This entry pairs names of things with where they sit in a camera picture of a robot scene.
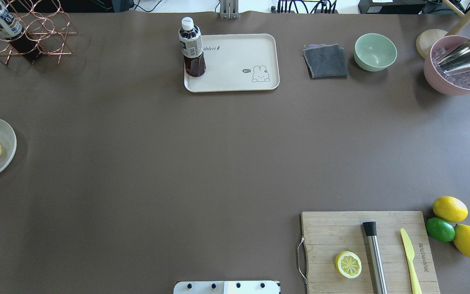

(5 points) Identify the tea bottle in rack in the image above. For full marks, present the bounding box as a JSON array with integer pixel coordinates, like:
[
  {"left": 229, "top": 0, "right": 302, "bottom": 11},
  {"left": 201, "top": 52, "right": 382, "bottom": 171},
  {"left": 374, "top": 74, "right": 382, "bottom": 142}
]
[{"left": 0, "top": 1, "right": 42, "bottom": 62}]

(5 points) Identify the green lime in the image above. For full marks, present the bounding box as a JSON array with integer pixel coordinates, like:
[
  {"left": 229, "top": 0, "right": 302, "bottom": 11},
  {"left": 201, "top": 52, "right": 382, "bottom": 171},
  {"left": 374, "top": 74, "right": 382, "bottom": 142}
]
[{"left": 426, "top": 217, "right": 456, "bottom": 242}]

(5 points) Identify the wooden cutting board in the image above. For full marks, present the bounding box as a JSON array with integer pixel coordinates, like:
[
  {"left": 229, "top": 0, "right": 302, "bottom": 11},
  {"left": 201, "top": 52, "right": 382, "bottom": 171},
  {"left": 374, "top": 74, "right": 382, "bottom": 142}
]
[{"left": 302, "top": 212, "right": 440, "bottom": 294}]

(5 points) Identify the yellow plastic knife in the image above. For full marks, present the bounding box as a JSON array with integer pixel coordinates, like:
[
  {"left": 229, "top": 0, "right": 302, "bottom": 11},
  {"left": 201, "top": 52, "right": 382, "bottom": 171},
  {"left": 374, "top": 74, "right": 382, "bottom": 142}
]
[{"left": 400, "top": 228, "right": 423, "bottom": 294}]

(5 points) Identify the mint green bowl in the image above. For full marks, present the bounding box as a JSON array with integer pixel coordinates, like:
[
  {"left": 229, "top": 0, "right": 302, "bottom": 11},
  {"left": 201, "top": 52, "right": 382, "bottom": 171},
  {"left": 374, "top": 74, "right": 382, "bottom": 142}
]
[{"left": 354, "top": 33, "right": 397, "bottom": 72}]

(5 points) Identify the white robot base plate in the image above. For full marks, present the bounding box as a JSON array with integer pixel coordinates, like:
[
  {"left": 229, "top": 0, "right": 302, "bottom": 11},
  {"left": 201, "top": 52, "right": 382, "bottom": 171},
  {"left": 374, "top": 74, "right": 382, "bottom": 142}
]
[{"left": 173, "top": 280, "right": 281, "bottom": 294}]

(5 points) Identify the cream rabbit tray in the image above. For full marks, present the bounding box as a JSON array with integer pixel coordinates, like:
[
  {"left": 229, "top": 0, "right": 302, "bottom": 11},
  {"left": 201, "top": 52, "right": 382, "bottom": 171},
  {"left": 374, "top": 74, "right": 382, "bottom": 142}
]
[{"left": 184, "top": 33, "right": 280, "bottom": 93}]

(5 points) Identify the metal ice scoop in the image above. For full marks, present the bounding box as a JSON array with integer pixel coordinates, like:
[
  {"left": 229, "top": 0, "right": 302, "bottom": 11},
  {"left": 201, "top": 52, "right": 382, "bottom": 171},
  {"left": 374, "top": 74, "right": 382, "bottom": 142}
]
[{"left": 437, "top": 40, "right": 470, "bottom": 75}]

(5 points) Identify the dark grey folded cloth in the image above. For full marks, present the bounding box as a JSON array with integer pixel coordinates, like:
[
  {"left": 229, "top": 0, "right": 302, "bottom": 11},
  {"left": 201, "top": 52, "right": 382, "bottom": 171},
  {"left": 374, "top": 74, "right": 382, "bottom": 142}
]
[{"left": 302, "top": 44, "right": 349, "bottom": 79}]

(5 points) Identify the round wooden stand base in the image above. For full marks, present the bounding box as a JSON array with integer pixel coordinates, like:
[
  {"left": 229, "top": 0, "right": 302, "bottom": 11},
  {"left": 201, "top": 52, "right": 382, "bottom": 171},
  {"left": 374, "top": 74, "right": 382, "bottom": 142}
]
[{"left": 415, "top": 29, "right": 447, "bottom": 58}]

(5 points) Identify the pink bowl with ice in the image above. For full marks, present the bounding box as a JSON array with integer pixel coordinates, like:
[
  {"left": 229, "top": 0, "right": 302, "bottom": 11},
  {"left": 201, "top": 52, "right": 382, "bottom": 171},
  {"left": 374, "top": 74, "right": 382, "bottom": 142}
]
[{"left": 424, "top": 36, "right": 470, "bottom": 96}]

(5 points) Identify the half lemon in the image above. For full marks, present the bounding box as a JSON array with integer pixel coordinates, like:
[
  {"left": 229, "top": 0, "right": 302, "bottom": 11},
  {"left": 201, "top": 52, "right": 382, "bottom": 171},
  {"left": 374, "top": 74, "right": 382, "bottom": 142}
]
[{"left": 335, "top": 251, "right": 362, "bottom": 279}]

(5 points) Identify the copper wire bottle rack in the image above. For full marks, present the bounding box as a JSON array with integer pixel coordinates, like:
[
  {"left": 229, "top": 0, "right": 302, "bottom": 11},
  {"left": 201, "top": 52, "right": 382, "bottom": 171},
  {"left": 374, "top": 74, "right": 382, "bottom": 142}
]
[{"left": 0, "top": 0, "right": 77, "bottom": 65}]

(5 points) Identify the dark tea bottle on tray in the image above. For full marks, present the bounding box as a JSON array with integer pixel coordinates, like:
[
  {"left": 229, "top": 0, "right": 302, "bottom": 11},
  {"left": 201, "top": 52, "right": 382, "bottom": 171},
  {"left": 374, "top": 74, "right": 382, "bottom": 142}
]
[{"left": 179, "top": 17, "right": 206, "bottom": 78}]

